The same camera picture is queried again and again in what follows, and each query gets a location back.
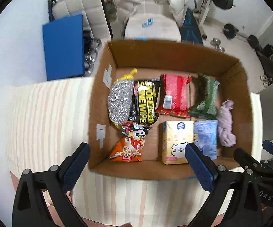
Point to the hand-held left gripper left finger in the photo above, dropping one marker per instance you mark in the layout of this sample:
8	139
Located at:
76	167

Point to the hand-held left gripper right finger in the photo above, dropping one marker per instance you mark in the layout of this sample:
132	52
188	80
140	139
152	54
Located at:
199	167

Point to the light blue tissue packet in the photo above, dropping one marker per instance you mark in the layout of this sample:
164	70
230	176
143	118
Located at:
206	134

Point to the yellow tissue pack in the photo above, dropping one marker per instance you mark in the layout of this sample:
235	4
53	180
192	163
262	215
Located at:
174	141

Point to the purple plush cloth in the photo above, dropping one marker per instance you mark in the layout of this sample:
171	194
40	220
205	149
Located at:
225	123

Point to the orange snack packet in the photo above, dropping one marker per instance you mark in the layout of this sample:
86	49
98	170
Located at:
129	149

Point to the green packet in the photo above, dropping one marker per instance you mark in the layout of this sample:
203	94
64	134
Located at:
205	101

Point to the silver steel wool scrubber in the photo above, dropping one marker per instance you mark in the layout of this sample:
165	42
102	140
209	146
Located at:
119	101

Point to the red packet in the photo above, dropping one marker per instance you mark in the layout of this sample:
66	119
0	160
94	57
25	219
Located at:
174	92

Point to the black yellow wipes packet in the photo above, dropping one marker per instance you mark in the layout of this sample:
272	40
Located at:
143	104

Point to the cardboard box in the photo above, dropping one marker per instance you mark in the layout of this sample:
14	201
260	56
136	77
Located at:
174	56

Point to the striped cat print tablecloth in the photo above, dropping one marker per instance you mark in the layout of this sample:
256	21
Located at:
44	123

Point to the pile of black weights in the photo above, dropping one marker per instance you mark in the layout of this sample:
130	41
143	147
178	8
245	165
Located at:
267	50

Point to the chrome dumbbells under chair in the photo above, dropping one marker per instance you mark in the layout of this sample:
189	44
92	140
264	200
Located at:
91	56

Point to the blue board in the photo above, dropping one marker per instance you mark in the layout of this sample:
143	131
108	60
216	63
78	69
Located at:
63	47

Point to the short barbell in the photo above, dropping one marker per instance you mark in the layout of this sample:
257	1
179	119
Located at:
230	30

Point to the black weight bench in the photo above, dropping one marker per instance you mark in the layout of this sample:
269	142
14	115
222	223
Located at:
190	28

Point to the beige padded chair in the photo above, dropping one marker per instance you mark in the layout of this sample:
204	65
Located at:
157	32

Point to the small blue white packet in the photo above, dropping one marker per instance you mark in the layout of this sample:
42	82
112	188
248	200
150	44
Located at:
148	23

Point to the white quilted chair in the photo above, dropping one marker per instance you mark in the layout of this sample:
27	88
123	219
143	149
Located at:
84	2

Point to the white puffer jacket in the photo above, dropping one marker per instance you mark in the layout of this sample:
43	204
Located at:
174	2

